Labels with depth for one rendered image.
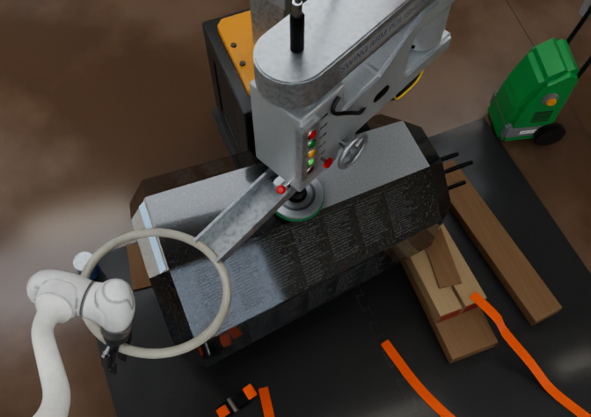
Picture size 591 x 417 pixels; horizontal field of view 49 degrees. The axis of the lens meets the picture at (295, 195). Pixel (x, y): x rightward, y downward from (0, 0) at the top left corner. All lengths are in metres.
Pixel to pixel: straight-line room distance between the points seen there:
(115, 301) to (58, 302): 0.15
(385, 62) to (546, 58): 1.52
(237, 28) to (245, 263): 1.20
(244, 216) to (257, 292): 0.39
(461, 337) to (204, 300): 1.28
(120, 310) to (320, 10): 1.01
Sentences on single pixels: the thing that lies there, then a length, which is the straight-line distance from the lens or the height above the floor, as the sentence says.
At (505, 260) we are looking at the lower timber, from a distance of 3.44.
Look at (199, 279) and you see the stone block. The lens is 2.53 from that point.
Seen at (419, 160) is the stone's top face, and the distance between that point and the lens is 2.73.
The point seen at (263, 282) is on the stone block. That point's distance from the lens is 2.58.
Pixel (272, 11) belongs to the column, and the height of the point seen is 1.06.
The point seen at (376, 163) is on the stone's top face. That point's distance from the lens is 2.69.
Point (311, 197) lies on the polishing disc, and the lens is 2.54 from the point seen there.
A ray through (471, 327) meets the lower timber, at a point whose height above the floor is 0.10.
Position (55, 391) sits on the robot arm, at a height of 1.55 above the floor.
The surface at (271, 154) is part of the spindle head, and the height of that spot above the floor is 1.23.
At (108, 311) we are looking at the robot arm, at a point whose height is 1.43.
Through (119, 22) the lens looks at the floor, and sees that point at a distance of 4.44.
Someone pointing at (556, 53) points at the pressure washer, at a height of 0.58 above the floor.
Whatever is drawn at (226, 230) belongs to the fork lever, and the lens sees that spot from 2.31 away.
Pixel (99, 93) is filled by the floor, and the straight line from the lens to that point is 4.09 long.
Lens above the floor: 3.08
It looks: 61 degrees down
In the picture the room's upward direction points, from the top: straight up
